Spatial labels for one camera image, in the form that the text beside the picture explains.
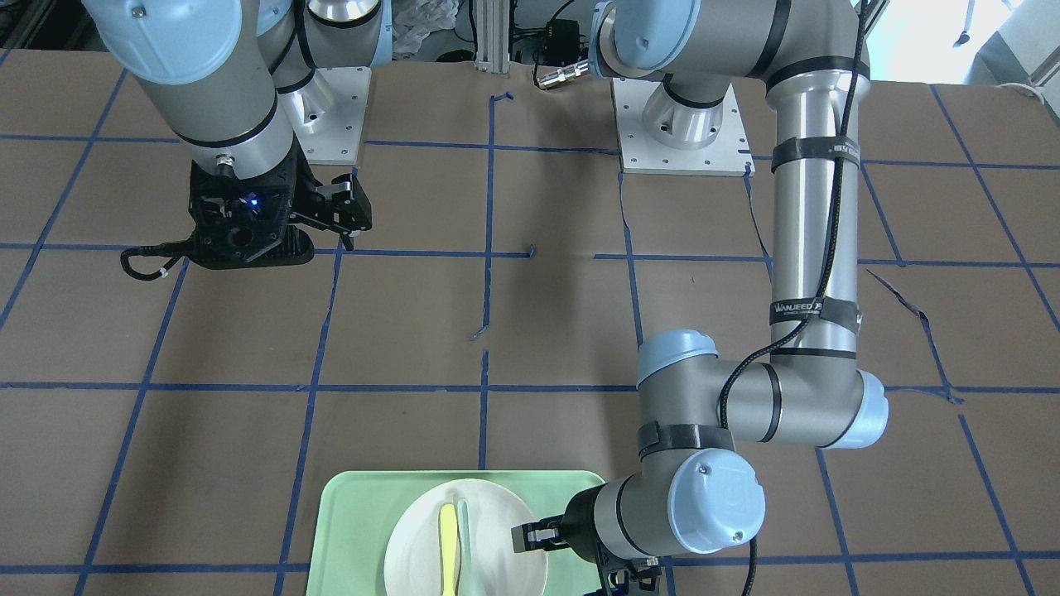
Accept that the yellow plastic fork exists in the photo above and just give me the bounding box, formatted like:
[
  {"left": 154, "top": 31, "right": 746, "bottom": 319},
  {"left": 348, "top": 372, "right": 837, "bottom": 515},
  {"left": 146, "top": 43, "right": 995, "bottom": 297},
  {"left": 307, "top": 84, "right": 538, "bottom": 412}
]
[{"left": 438, "top": 502, "right": 460, "bottom": 596}]

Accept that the white round plate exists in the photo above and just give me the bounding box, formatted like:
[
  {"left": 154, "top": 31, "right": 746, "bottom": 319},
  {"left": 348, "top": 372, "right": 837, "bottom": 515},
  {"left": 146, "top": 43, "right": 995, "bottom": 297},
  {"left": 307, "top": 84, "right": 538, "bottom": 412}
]
[{"left": 383, "top": 478, "right": 547, "bottom": 595}]

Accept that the aluminium frame post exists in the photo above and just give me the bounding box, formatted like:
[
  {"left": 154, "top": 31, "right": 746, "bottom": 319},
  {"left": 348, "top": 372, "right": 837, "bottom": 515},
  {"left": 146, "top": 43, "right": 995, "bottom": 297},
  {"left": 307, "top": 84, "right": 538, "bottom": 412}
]
[{"left": 469, "top": 1, "right": 512, "bottom": 78}]

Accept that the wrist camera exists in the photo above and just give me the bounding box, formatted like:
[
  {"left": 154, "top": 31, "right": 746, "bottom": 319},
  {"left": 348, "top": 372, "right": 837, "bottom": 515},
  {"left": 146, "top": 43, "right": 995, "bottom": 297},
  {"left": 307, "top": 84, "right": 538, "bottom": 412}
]
[
  {"left": 189, "top": 193, "right": 316, "bottom": 269},
  {"left": 588, "top": 555, "right": 663, "bottom": 595}
]

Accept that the pale green plastic spoon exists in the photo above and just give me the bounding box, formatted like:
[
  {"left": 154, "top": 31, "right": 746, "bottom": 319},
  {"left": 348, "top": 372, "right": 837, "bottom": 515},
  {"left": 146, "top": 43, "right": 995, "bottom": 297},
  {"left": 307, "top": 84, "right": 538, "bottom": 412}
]
[{"left": 455, "top": 498, "right": 480, "bottom": 595}]

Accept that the light green tray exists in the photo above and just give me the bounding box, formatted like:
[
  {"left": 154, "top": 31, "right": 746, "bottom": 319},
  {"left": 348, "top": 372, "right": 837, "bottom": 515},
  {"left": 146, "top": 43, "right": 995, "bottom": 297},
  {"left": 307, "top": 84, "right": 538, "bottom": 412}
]
[{"left": 307, "top": 470, "right": 602, "bottom": 595}]

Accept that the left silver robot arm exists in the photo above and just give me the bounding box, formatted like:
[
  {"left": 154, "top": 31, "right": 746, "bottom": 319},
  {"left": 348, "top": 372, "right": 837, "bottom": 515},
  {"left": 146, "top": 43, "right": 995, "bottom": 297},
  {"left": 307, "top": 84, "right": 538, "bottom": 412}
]
[{"left": 484, "top": 1, "right": 889, "bottom": 559}]

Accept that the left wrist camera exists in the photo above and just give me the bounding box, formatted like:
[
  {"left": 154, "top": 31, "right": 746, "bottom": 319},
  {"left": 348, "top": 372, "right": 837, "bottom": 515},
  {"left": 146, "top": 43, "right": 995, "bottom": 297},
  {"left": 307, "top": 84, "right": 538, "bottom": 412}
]
[{"left": 588, "top": 555, "right": 663, "bottom": 595}]

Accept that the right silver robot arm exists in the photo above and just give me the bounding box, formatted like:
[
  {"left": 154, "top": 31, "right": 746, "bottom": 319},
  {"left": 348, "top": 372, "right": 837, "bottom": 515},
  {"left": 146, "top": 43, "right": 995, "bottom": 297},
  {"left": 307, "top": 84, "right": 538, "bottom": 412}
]
[{"left": 84, "top": 1, "right": 393, "bottom": 281}]

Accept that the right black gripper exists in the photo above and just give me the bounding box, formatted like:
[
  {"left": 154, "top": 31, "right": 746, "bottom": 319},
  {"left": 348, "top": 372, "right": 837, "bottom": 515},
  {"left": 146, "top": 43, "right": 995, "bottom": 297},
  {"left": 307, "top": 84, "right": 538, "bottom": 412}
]
[{"left": 189, "top": 141, "right": 373, "bottom": 269}]

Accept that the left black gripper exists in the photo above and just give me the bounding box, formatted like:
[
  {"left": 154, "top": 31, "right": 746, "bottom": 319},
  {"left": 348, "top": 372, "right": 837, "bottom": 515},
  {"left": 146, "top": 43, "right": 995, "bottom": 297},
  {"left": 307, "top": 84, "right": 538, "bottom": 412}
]
[{"left": 511, "top": 489, "right": 601, "bottom": 567}]

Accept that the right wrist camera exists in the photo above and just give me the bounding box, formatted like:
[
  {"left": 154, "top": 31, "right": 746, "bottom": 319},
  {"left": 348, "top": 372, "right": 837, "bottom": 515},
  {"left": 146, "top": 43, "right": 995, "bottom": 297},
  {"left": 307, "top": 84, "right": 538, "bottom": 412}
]
[{"left": 189, "top": 193, "right": 316, "bottom": 269}]

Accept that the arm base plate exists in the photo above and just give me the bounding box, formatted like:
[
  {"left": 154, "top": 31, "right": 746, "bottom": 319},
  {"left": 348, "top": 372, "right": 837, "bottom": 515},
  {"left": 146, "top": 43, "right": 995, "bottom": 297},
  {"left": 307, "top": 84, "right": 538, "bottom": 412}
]
[
  {"left": 612, "top": 78, "right": 756, "bottom": 177},
  {"left": 279, "top": 65, "right": 373, "bottom": 166}
]

